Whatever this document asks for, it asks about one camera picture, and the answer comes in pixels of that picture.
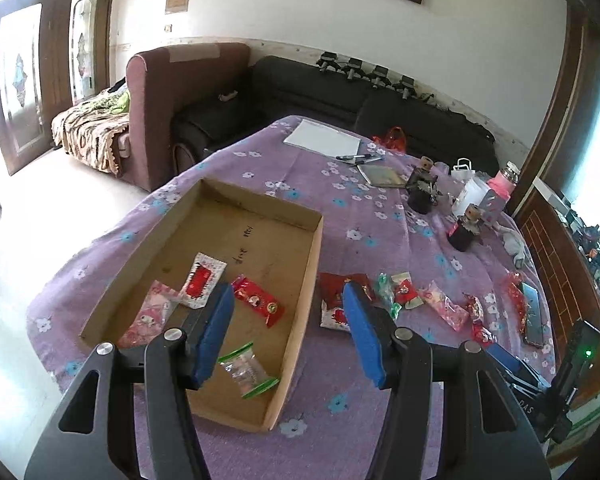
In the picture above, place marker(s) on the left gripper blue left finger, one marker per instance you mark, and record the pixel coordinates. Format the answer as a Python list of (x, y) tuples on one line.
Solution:
[(222, 303)]

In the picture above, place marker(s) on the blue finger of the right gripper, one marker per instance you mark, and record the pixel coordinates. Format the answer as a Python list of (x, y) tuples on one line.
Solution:
[(515, 369)]

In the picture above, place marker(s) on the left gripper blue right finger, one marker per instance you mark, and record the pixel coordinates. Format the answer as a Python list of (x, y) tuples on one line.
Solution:
[(365, 331)]

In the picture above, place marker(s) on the red portrait candy packet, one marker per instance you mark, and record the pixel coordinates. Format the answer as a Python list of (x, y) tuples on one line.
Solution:
[(479, 332)]

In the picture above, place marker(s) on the pink cartoon snack packet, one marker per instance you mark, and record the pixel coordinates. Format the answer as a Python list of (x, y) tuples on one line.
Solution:
[(155, 310)]

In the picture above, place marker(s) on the white red snack packet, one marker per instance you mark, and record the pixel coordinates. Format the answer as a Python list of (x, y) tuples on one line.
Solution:
[(202, 278), (333, 318)]

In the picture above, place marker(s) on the red gold-lettered snack packet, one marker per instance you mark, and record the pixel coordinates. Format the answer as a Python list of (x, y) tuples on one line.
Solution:
[(331, 287)]

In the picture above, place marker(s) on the smartphone with gold case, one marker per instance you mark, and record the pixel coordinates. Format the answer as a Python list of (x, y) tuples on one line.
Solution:
[(533, 326)]

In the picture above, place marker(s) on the green white snack packet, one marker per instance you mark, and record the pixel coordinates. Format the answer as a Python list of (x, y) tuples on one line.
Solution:
[(397, 293)]

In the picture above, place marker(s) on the clear green-edged snack bag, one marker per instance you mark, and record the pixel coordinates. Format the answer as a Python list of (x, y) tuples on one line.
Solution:
[(247, 372)]

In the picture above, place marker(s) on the long red candy packet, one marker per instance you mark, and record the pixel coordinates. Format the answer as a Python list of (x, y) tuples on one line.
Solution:
[(258, 299)]

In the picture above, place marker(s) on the red plastic wrapper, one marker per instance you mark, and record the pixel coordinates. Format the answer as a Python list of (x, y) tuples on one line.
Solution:
[(513, 284)]

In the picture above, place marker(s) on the cardboard tray box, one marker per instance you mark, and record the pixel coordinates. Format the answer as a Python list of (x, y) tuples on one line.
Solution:
[(270, 248)]

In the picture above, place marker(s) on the purple floral tablecloth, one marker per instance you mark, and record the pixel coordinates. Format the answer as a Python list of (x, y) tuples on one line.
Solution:
[(331, 419)]

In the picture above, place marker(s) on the white crumpled cloth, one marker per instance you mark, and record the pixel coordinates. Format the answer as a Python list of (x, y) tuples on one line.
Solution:
[(514, 245)]

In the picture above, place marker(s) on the small olive notebook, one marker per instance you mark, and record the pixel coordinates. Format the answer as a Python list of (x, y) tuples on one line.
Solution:
[(381, 176)]

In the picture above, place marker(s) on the black cup with figurine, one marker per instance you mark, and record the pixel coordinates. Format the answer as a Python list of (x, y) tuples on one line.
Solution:
[(421, 187)]

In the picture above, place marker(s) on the black marker pen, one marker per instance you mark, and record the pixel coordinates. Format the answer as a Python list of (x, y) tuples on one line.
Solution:
[(359, 160)]

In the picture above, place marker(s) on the small red plastic bag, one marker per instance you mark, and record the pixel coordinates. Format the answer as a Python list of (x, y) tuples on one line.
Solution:
[(394, 140)]

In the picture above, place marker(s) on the white paper sheet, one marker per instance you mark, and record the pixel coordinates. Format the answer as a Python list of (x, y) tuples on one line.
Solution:
[(321, 139)]

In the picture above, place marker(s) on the pink sleeved water bottle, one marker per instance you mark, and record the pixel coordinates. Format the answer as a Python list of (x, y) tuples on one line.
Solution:
[(500, 189)]

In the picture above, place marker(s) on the black leather sofa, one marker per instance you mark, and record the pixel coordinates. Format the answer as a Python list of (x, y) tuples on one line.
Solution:
[(275, 88)]

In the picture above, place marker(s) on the patterned blanket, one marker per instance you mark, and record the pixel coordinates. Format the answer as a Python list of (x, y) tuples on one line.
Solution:
[(89, 130)]

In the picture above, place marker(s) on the maroon armchair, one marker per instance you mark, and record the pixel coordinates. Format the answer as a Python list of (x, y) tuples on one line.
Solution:
[(161, 82)]

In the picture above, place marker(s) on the wooden glass door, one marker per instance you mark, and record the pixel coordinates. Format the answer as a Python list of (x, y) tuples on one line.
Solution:
[(53, 54)]

